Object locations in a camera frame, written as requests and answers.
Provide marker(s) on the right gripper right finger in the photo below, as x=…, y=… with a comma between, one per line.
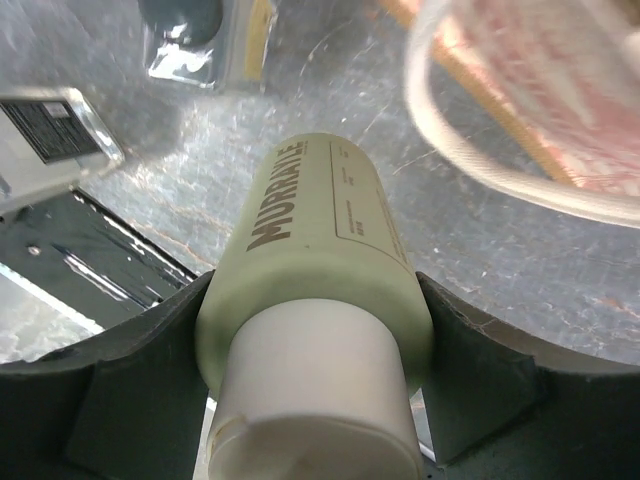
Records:
x=504, y=404

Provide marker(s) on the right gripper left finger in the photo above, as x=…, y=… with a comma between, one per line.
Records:
x=128, y=403

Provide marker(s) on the yellow-green bottle white cap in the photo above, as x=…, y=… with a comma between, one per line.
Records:
x=314, y=333

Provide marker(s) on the brown canvas tote bag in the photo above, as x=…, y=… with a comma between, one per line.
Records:
x=561, y=77

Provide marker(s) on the tall clear glass bottle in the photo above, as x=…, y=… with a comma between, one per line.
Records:
x=208, y=43

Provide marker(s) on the short clear glass bottle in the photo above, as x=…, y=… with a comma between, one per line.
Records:
x=52, y=139

